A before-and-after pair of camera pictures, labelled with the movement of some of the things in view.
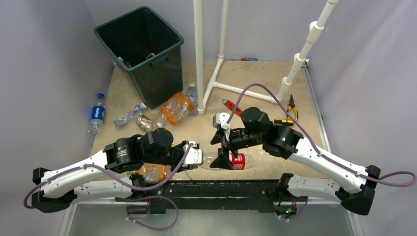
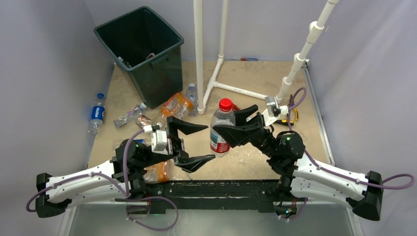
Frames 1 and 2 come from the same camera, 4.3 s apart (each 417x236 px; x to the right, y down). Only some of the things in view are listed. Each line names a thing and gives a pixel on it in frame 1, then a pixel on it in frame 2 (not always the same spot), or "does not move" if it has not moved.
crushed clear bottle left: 135,111 does not move
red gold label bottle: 151,55 does not move
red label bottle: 244,161 to 223,116
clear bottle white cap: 126,63 does not move
